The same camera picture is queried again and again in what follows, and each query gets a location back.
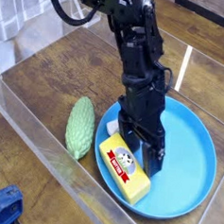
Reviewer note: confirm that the blue clamp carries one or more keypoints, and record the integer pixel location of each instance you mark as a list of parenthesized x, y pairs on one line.
[(11, 204)]

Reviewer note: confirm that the green bitter gourd toy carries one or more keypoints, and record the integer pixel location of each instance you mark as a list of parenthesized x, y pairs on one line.
[(80, 128)]

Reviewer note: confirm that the blue round tray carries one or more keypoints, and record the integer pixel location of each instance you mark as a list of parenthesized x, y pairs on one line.
[(188, 172)]

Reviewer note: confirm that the yellow butter brick toy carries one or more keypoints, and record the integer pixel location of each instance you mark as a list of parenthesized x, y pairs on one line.
[(126, 172)]

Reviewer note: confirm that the clear acrylic corner bracket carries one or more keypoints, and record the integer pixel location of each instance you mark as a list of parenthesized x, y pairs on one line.
[(89, 16)]

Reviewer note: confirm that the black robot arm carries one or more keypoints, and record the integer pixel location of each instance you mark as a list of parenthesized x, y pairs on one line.
[(139, 43)]

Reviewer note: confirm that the grey checked cloth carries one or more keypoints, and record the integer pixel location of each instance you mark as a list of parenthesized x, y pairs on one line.
[(14, 14)]

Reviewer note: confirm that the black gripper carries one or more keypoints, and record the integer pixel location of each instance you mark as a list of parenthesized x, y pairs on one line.
[(139, 120)]

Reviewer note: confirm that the clear acrylic enclosure wall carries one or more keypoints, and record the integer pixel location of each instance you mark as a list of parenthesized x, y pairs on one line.
[(55, 64)]

